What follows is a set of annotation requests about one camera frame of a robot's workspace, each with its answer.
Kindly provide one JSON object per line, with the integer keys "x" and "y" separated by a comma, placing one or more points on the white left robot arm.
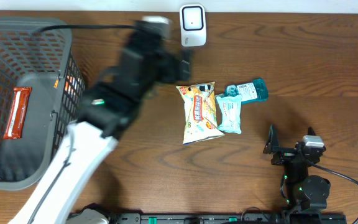
{"x": 106, "y": 110}

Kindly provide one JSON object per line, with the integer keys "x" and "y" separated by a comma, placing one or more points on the white barcode scanner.
{"x": 193, "y": 25}

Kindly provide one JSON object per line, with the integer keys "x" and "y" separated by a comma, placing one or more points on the red chocolate bar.
{"x": 17, "y": 113}

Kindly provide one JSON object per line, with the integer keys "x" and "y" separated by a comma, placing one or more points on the light blue wipes pack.
{"x": 230, "y": 107}

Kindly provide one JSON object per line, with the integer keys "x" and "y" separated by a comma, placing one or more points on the grey plastic shopping basket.
{"x": 35, "y": 53}

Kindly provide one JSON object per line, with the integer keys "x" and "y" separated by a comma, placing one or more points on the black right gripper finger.
{"x": 272, "y": 145}
{"x": 311, "y": 131}

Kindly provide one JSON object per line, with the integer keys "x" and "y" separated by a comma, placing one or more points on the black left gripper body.
{"x": 164, "y": 73}

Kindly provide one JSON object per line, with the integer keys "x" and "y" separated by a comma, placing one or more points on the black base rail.
{"x": 93, "y": 216}

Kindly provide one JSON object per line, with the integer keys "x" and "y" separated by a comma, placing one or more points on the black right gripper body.
{"x": 284, "y": 155}

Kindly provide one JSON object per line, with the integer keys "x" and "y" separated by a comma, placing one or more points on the teal mouthwash bottle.
{"x": 255, "y": 91}

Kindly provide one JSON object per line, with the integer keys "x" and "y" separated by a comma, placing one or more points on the yellow snack bag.
{"x": 200, "y": 112}

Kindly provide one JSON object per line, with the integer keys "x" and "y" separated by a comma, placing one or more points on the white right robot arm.
{"x": 305, "y": 193}

